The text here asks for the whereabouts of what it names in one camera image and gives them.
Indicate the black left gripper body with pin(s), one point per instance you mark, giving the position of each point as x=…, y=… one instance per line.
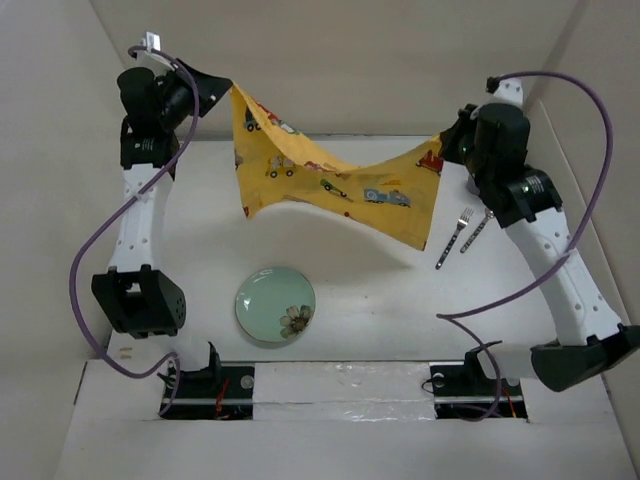
x=177, y=97

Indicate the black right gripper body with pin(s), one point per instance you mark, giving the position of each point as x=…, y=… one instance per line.
x=475, y=167

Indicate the yellow car print cloth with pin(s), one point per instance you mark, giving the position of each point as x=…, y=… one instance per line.
x=276, y=163

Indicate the green floral plate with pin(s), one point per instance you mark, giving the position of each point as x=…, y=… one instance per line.
x=275, y=305

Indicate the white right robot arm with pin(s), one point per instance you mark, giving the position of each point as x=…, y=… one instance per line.
x=590, y=336

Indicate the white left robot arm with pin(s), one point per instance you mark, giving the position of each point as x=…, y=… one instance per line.
x=137, y=298

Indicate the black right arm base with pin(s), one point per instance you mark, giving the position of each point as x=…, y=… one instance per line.
x=460, y=393

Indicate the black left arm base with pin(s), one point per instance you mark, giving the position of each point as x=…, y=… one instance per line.
x=229, y=397

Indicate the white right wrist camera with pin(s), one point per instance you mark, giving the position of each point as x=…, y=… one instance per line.
x=505, y=91

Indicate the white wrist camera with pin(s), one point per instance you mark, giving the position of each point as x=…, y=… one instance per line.
x=505, y=91
x=148, y=56

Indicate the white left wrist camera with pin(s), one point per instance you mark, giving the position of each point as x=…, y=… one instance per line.
x=148, y=56

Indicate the metal fork black handle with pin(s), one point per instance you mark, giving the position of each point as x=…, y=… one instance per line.
x=462, y=222

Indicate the metal spoon black handle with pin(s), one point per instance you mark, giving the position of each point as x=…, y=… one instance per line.
x=488, y=216

